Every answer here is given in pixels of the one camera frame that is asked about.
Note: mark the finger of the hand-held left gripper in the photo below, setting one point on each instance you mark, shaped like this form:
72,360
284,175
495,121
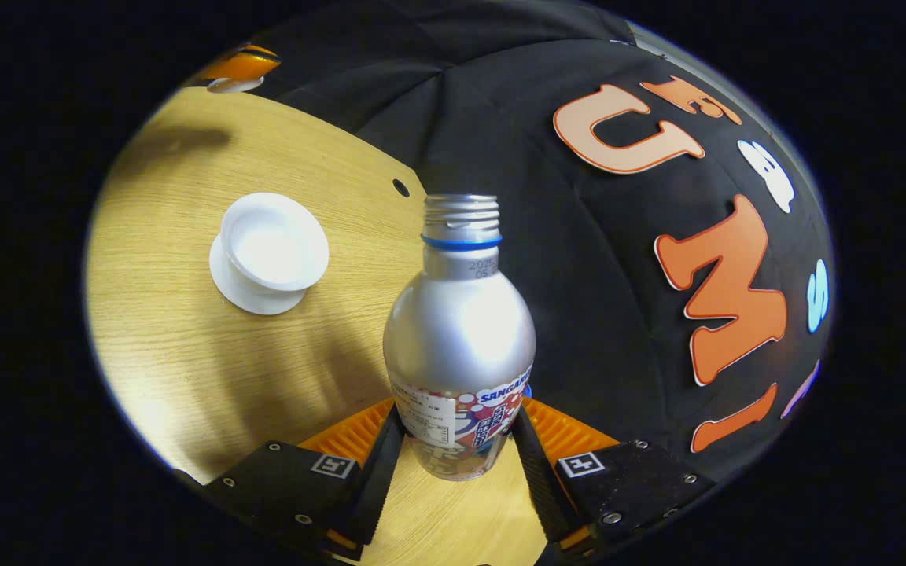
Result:
244,67

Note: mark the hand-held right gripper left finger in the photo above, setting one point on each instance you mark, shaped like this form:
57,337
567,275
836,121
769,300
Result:
378,487

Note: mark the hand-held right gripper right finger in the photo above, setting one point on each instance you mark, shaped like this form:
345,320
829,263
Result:
539,487

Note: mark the white teacup lid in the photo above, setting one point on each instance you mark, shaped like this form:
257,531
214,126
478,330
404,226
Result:
233,85

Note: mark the silver water bottle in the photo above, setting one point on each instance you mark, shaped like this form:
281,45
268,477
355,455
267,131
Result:
461,330

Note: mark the white teacup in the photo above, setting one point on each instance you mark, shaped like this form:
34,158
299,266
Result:
272,244

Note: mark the black backdrop cloth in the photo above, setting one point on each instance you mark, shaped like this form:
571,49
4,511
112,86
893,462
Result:
579,275

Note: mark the white saucer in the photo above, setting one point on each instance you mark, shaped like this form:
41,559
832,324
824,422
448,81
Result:
252,303

